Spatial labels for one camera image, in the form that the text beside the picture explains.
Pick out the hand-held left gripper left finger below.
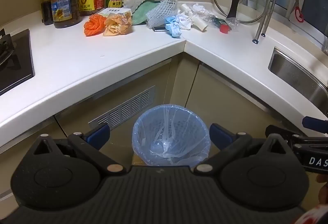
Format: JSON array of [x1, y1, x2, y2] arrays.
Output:
[[33, 124, 127, 176]]

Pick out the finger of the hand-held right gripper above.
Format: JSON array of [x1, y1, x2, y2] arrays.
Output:
[[302, 116, 328, 135], [265, 125, 308, 148]]

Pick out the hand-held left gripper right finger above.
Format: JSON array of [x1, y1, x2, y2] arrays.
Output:
[[193, 123, 289, 176]]

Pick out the plastic mesh wastebasket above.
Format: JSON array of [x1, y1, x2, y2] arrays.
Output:
[[132, 104, 211, 167]]

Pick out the translucent blue bin liner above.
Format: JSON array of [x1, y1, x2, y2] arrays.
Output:
[[132, 104, 211, 166]]

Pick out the orange plastic mesh ball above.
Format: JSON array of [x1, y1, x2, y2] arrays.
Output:
[[84, 14, 107, 37]]

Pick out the yellow snack wrapper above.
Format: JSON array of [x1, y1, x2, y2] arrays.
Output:
[[103, 13, 134, 36]]

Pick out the clear plastic box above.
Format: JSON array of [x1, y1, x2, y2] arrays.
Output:
[[204, 14, 221, 29]]

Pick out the metal cabinet vent grille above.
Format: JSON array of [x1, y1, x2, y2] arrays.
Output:
[[88, 86, 156, 130]]

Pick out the stainless steel sink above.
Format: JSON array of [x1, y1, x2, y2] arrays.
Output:
[[268, 46, 328, 116]]

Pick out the red and white cloth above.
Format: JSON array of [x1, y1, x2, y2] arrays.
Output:
[[301, 204, 328, 224]]

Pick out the narrow beige cabinet panel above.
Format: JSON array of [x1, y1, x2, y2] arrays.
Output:
[[176, 52, 203, 112]]

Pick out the beige cabinet door with vent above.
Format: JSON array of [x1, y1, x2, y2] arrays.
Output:
[[54, 59, 177, 160]]

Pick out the black gas stove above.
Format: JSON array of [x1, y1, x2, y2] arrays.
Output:
[[0, 28, 35, 96]]

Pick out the stainless steel dish rack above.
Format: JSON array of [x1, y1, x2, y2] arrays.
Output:
[[252, 0, 328, 45]]

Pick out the crumpled blue face mask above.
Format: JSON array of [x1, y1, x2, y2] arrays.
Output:
[[165, 16, 181, 38]]

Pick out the window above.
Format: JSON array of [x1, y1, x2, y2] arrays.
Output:
[[272, 0, 328, 37]]

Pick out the white green medicine box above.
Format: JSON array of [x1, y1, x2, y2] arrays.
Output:
[[96, 7, 133, 19]]

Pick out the green dishcloth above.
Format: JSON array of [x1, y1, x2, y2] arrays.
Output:
[[132, 0, 162, 25]]

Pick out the white foam fruit net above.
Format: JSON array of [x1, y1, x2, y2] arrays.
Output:
[[146, 0, 179, 29]]

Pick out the grey dishcloth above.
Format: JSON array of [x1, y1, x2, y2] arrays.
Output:
[[124, 0, 147, 9]]

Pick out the red handled scissors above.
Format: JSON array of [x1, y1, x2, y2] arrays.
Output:
[[289, 0, 305, 23]]

